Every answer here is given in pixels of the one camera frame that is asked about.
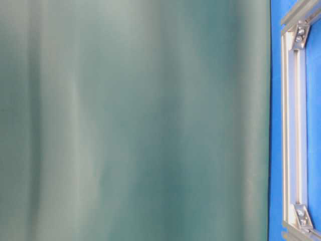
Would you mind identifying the blue table cloth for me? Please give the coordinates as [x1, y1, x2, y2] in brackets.
[268, 1, 320, 240]

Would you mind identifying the square aluminium extrusion frame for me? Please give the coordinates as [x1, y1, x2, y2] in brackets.
[280, 1, 320, 240]

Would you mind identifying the green backdrop curtain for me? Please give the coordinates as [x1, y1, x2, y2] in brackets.
[1, 1, 270, 240]

